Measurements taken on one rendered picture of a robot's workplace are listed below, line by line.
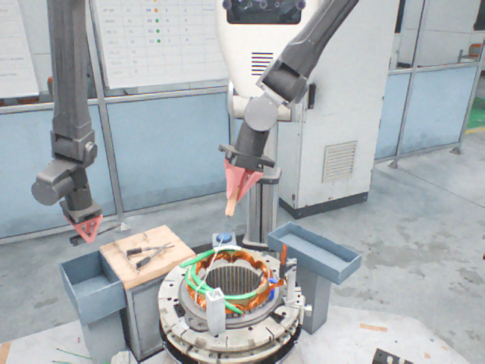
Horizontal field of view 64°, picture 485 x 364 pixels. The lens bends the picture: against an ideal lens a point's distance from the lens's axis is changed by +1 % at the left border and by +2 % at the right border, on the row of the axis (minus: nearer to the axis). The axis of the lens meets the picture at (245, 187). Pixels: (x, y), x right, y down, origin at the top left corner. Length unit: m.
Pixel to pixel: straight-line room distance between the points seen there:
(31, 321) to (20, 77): 1.48
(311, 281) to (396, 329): 0.34
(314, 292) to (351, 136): 2.31
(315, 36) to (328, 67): 2.32
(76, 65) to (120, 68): 2.10
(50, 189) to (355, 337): 0.92
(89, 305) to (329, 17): 0.80
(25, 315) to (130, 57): 1.77
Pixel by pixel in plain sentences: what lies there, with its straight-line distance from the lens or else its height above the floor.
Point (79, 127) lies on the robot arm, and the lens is 0.86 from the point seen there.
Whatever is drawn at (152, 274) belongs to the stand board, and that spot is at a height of 1.06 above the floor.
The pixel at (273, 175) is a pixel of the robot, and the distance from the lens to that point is 1.25.
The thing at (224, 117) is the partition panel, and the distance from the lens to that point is 3.24.
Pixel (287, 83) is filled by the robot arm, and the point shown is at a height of 1.55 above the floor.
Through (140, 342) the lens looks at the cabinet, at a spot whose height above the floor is 0.85.
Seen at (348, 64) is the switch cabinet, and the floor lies 1.25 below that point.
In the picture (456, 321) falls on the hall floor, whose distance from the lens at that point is 2.68.
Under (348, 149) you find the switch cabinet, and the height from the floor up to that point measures 0.57.
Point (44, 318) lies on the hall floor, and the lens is 2.67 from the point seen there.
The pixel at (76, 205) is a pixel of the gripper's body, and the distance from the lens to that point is 0.96.
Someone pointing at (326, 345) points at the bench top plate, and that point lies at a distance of 1.24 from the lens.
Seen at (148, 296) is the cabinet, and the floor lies 0.98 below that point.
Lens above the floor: 1.68
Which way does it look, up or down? 26 degrees down
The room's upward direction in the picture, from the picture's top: straight up
